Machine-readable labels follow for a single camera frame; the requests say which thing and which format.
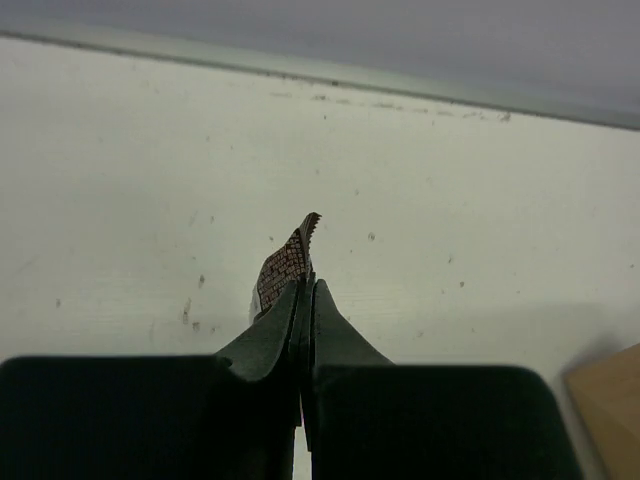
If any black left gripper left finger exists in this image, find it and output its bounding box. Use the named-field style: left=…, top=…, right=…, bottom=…
left=214, top=281, right=299, bottom=382

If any brown paper bag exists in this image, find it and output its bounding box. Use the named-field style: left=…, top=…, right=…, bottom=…
left=565, top=345, right=639, bottom=479

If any brown M&M's packet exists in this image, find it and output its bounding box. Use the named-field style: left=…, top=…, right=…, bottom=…
left=249, top=212, right=321, bottom=324

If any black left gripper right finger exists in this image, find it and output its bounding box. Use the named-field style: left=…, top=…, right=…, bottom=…
left=312, top=280, right=392, bottom=368

